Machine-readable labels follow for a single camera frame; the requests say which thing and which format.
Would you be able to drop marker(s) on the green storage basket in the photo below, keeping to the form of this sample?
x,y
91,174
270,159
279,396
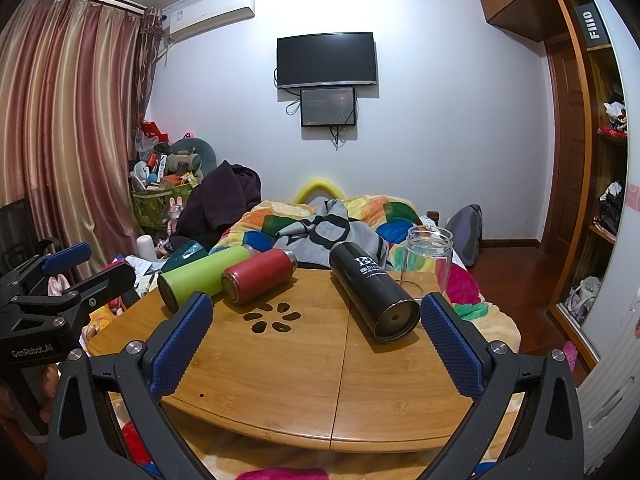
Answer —
x,y
155,205

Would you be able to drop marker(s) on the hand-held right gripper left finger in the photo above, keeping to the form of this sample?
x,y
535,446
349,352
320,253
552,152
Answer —
x,y
182,345

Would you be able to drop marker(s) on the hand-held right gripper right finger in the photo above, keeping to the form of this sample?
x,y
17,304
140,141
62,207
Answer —
x,y
452,345

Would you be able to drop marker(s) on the black insulated cup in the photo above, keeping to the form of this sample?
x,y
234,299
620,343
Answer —
x,y
370,285

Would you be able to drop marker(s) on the small black monitor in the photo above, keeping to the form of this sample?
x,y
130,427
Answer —
x,y
327,106

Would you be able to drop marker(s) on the round wooden folding table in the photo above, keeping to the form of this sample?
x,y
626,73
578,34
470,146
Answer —
x,y
390,210

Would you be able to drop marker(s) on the pink striped curtain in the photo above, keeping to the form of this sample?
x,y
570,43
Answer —
x,y
65,110

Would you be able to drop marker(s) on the white air conditioner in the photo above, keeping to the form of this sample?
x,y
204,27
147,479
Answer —
x,y
210,12

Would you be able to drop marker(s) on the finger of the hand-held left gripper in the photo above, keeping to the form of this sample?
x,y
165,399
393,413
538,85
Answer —
x,y
65,256
100,285

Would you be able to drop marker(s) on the clear glass cup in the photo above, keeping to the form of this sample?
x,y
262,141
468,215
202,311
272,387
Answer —
x,y
430,255

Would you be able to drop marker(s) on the yellow foam tube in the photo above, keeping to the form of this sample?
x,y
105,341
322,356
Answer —
x,y
320,186

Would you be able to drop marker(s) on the grey backpack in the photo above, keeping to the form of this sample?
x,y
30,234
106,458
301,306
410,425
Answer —
x,y
467,235

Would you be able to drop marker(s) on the black mesh chair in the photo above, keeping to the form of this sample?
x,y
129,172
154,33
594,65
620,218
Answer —
x,y
15,230

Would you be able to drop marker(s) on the grey plush toy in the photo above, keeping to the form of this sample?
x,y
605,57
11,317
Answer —
x,y
192,152

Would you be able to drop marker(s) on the wall-mounted black television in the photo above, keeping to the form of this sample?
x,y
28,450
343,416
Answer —
x,y
327,59

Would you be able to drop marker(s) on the green insulated cup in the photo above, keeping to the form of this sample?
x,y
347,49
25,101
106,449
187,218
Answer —
x,y
200,275

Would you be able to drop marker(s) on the pink rabbit toy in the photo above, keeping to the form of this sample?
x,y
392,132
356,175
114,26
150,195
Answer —
x,y
175,212

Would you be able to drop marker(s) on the dark purple jacket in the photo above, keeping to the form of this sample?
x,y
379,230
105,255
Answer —
x,y
220,195

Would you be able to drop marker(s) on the wooden overhead cabinet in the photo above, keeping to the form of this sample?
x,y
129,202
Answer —
x,y
520,0

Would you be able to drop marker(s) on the white handbag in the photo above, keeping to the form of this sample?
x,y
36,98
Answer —
x,y
585,297

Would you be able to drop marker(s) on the grey black patterned cloth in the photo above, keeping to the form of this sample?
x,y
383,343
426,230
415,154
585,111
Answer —
x,y
325,230

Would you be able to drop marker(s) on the pink slipper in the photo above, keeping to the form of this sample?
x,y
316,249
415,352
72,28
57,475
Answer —
x,y
570,356

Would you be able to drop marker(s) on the teal cup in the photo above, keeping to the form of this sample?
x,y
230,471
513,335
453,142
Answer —
x,y
182,256

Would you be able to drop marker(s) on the wooden shelf unit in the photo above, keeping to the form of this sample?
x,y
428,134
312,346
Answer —
x,y
575,210

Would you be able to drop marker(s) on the black box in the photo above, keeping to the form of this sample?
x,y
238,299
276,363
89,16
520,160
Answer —
x,y
592,25

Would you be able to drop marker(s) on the white bottle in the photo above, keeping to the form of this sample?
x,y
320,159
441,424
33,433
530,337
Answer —
x,y
145,247

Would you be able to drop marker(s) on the wooden door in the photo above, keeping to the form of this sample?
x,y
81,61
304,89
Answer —
x,y
567,145

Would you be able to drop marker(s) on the red insulated cup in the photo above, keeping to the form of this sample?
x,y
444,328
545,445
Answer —
x,y
255,275

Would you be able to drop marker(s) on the white ribbed panel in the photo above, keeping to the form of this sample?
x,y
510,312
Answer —
x,y
612,360

